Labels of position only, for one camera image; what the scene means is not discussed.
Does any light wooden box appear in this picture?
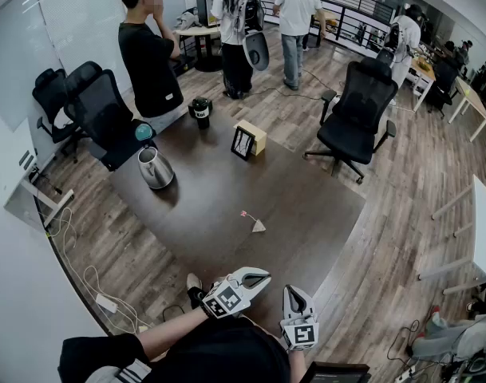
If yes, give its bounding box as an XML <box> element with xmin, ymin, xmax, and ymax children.
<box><xmin>233</xmin><ymin>118</ymin><xmax>268</xmax><ymax>157</ymax></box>

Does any pile of grey clothes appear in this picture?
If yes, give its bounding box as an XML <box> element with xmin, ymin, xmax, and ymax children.
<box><xmin>174</xmin><ymin>8</ymin><xmax>203</xmax><ymax>30</ymax></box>

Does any person's left forearm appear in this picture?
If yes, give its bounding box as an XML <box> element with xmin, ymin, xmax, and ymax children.
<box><xmin>135</xmin><ymin>308</ymin><xmax>210</xmax><ymax>365</ymax></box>

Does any black backpack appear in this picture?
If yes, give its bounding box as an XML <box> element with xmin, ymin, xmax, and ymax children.
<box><xmin>382</xmin><ymin>22</ymin><xmax>401</xmax><ymax>51</ymax></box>

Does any person's right forearm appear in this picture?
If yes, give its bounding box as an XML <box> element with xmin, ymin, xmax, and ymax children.
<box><xmin>288</xmin><ymin>348</ymin><xmax>307</xmax><ymax>374</ymax></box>

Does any wooden top desk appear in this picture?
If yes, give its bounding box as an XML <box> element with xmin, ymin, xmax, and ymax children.
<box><xmin>448</xmin><ymin>76</ymin><xmax>486</xmax><ymax>143</ymax></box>

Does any steel electric kettle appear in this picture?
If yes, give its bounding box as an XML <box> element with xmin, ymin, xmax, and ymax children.
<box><xmin>133</xmin><ymin>120</ymin><xmax>176</xmax><ymax>192</ymax></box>

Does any black mesh office chair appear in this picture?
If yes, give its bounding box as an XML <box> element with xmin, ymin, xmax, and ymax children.
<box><xmin>32</xmin><ymin>68</ymin><xmax>82</xmax><ymax>163</ymax></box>
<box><xmin>302</xmin><ymin>57</ymin><xmax>400</xmax><ymax>186</ymax></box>
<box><xmin>62</xmin><ymin>61</ymin><xmax>104</xmax><ymax>95</ymax></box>
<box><xmin>62</xmin><ymin>69</ymin><xmax>158</xmax><ymax>172</ymax></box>

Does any black picture frame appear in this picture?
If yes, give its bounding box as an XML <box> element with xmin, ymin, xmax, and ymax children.
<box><xmin>230</xmin><ymin>125</ymin><xmax>257</xmax><ymax>162</ymax></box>

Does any small white table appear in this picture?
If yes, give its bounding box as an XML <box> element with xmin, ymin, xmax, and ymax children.
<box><xmin>405</xmin><ymin>56</ymin><xmax>438</xmax><ymax>113</ymax></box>

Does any small paper scrap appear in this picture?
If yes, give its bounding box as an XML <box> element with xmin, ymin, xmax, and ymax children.
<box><xmin>239</xmin><ymin>210</ymin><xmax>267</xmax><ymax>235</ymax></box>

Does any person's beige shoe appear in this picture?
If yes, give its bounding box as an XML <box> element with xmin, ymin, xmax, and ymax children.
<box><xmin>185</xmin><ymin>272</ymin><xmax>206</xmax><ymax>294</ymax></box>

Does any black walking pad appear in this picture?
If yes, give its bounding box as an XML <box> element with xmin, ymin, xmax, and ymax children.
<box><xmin>168</xmin><ymin>53</ymin><xmax>196</xmax><ymax>73</ymax></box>

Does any black mini fridge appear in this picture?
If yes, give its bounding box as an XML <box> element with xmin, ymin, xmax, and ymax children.
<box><xmin>195</xmin><ymin>0</ymin><xmax>223</xmax><ymax>28</ymax></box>

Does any round wooden table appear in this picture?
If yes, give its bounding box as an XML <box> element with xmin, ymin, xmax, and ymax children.
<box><xmin>173</xmin><ymin>24</ymin><xmax>224</xmax><ymax>73</ymax></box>

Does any black bottle white label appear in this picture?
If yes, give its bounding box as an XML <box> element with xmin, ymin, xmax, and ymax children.
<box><xmin>188</xmin><ymin>97</ymin><xmax>214</xmax><ymax>131</ymax></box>

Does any white power strip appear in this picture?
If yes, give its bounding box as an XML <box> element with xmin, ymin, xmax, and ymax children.
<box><xmin>95</xmin><ymin>292</ymin><xmax>119</xmax><ymax>314</ymax></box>

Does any white cable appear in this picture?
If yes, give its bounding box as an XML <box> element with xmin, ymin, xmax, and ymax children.
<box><xmin>46</xmin><ymin>207</ymin><xmax>156</xmax><ymax>334</ymax></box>

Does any person's black shirt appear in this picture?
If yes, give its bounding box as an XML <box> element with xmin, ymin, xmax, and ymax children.
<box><xmin>57</xmin><ymin>316</ymin><xmax>294</xmax><ymax>383</ymax></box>

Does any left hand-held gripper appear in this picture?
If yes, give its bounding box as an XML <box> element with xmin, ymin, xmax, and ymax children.
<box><xmin>201</xmin><ymin>267</ymin><xmax>273</xmax><ymax>319</ymax></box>

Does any black chest monitor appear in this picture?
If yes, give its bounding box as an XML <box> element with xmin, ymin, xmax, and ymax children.
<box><xmin>309</xmin><ymin>361</ymin><xmax>372</xmax><ymax>383</ymax></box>

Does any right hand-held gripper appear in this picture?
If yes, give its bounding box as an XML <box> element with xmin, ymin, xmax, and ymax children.
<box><xmin>280</xmin><ymin>285</ymin><xmax>321</xmax><ymax>352</ymax></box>

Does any grey shell backpack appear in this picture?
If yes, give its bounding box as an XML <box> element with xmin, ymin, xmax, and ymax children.
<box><xmin>236</xmin><ymin>0</ymin><xmax>272</xmax><ymax>73</ymax></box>

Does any black metal railing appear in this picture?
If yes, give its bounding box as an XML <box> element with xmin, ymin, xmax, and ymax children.
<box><xmin>262</xmin><ymin>0</ymin><xmax>396</xmax><ymax>51</ymax></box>

